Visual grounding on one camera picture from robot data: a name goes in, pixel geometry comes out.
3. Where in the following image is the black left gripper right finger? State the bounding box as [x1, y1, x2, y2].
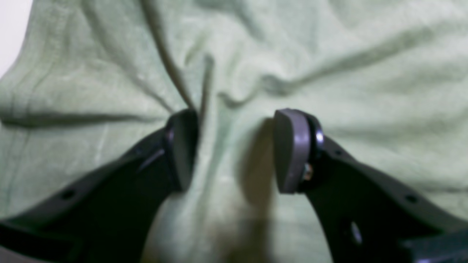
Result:
[273, 108, 468, 263]

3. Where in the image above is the olive green t-shirt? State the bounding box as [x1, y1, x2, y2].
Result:
[1, 0, 468, 263]

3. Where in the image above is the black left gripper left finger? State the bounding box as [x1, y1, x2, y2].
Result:
[0, 109, 199, 263]

